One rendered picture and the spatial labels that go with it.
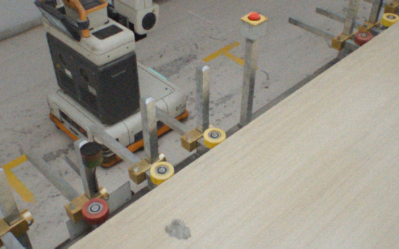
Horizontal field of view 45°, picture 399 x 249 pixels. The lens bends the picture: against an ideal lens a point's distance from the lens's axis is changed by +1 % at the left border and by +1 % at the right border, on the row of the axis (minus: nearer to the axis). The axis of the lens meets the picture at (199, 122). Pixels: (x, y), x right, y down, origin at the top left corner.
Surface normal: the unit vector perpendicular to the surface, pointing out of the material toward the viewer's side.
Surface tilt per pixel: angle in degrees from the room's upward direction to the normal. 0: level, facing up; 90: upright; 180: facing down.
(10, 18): 90
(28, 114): 0
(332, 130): 0
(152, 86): 0
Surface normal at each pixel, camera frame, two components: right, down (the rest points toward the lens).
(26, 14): 0.70, 0.46
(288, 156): 0.00, -0.76
